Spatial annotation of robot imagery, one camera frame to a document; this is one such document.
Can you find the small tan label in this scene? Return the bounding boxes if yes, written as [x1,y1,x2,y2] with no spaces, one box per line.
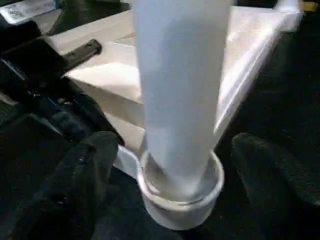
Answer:
[300,0,320,12]

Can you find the black work mat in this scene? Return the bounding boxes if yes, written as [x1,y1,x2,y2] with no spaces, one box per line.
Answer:
[0,15,320,240]

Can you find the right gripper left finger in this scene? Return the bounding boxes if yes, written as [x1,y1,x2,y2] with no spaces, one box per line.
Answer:
[7,131,121,240]

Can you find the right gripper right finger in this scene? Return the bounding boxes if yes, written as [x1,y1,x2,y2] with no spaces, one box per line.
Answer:
[231,132,320,240]

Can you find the white plastic table top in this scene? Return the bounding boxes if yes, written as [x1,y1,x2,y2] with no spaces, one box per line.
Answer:
[47,5,306,231]

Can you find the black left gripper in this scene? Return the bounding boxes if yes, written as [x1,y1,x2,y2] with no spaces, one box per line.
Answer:
[0,22,126,148]

